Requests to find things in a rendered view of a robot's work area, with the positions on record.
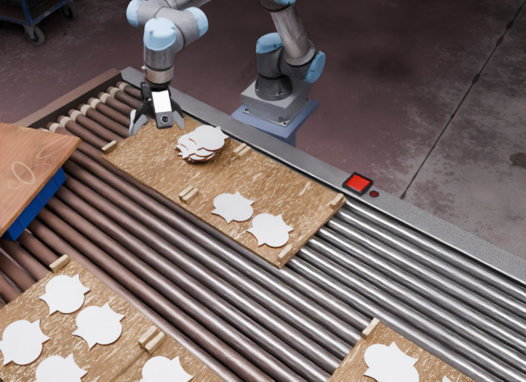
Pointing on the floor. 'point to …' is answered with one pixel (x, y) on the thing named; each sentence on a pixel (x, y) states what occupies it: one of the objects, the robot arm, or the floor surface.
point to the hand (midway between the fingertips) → (157, 135)
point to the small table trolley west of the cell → (19, 16)
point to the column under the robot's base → (287, 135)
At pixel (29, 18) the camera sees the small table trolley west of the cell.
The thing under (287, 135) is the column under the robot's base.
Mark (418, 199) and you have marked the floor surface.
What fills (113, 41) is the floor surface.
